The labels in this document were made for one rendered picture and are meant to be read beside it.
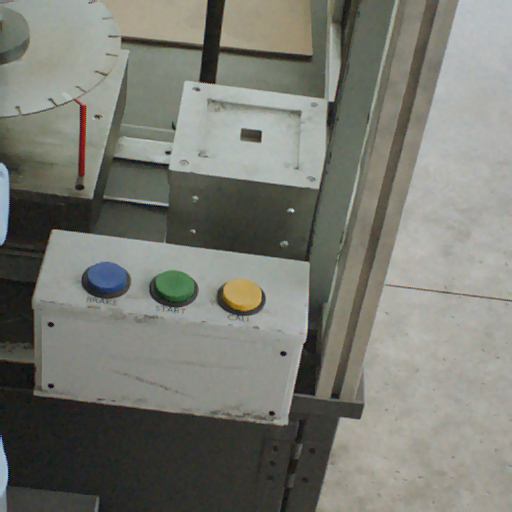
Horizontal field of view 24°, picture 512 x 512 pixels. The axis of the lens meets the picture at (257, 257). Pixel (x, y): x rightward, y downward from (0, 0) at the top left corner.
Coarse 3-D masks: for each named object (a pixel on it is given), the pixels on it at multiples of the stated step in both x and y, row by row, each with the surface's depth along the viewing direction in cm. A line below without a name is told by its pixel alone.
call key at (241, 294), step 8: (232, 280) 125; (240, 280) 125; (248, 280) 125; (224, 288) 124; (232, 288) 124; (240, 288) 124; (248, 288) 124; (256, 288) 124; (224, 296) 123; (232, 296) 123; (240, 296) 123; (248, 296) 123; (256, 296) 123; (232, 304) 123; (240, 304) 122; (248, 304) 122; (256, 304) 123
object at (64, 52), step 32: (32, 0) 151; (64, 0) 152; (96, 0) 153; (32, 32) 146; (64, 32) 147; (96, 32) 148; (0, 64) 140; (32, 64) 141; (64, 64) 142; (96, 64) 143; (0, 96) 136; (32, 96) 137
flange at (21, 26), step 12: (0, 12) 147; (12, 12) 147; (0, 24) 143; (12, 24) 145; (24, 24) 145; (0, 36) 143; (12, 36) 143; (24, 36) 144; (0, 48) 141; (12, 48) 142
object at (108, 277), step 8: (96, 264) 124; (104, 264) 124; (112, 264) 124; (88, 272) 123; (96, 272) 123; (104, 272) 123; (112, 272) 123; (120, 272) 124; (88, 280) 123; (96, 280) 122; (104, 280) 123; (112, 280) 123; (120, 280) 123; (96, 288) 122; (104, 288) 122; (112, 288) 122; (120, 288) 123
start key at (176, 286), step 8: (168, 272) 124; (176, 272) 125; (184, 272) 125; (160, 280) 123; (168, 280) 124; (176, 280) 124; (184, 280) 124; (192, 280) 124; (160, 288) 123; (168, 288) 123; (176, 288) 123; (184, 288) 123; (192, 288) 123; (160, 296) 123; (168, 296) 122; (176, 296) 122; (184, 296) 122
